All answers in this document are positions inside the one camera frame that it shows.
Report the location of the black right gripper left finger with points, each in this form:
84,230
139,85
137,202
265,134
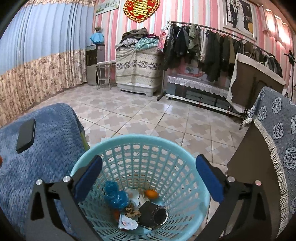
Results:
43,220

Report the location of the white tissue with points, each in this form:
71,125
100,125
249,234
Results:
136,196

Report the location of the low tv stand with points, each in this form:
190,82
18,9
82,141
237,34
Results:
199,92

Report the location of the blue patterned fringed cloth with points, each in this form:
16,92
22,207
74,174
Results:
274,116

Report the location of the light blue plastic basket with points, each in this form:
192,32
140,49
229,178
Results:
146,162

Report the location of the landscape wall poster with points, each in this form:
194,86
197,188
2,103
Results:
105,6

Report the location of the orange peel in basket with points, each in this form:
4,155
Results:
151,194

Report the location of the blue water bottle cover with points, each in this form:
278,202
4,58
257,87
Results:
97,38

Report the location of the black smartphone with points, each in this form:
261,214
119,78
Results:
26,135

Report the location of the red gold heart decoration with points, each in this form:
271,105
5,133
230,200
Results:
140,10

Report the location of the patterned covered cabinet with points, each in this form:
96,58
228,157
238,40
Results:
139,71

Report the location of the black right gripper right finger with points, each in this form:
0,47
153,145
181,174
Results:
243,212

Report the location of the printed snack wrapper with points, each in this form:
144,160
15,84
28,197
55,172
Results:
126,223

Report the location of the clothes rack with garments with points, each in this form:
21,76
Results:
213,51

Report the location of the blue plastic bag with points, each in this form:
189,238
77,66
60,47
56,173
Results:
115,198

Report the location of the pile of folded clothes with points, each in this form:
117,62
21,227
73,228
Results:
138,39

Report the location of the blue and floral curtain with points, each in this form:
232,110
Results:
43,52

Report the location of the brown crumpled wrapper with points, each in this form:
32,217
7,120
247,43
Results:
132,212

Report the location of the small metal chair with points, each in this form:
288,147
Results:
103,72

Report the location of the framed wall picture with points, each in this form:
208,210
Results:
240,17

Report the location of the black cup in basket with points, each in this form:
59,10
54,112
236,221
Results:
152,215

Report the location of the blue fuzzy blanket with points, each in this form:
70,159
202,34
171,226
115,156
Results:
57,147

